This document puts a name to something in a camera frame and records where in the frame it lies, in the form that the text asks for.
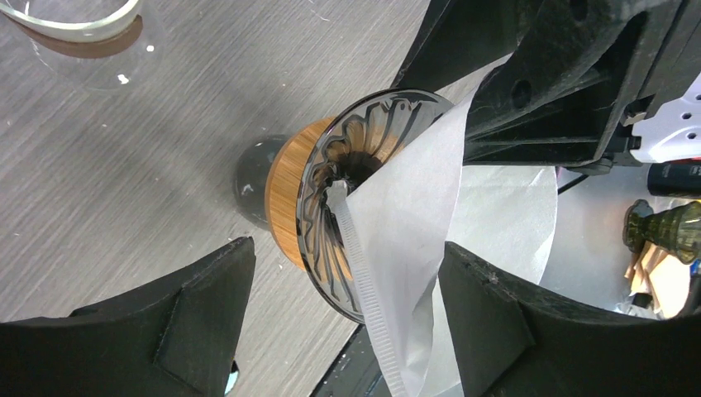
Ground glass carafe with wooden collar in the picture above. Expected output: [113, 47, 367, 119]
[1, 0, 165, 93]

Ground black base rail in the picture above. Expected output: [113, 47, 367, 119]
[309, 325, 391, 397]

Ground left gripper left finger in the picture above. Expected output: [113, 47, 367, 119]
[1, 237, 256, 396]

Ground grey ribbed dripper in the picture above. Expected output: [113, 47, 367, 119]
[295, 88, 453, 324]

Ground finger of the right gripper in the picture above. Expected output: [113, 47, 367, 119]
[391, 1, 541, 91]

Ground dark glass carafe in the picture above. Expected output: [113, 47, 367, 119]
[232, 135, 288, 230]

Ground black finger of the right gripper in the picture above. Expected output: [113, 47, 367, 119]
[463, 1, 690, 167]

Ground white paper coffee filter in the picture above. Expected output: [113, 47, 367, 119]
[328, 55, 559, 397]

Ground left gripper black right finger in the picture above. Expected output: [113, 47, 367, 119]
[439, 242, 700, 396]

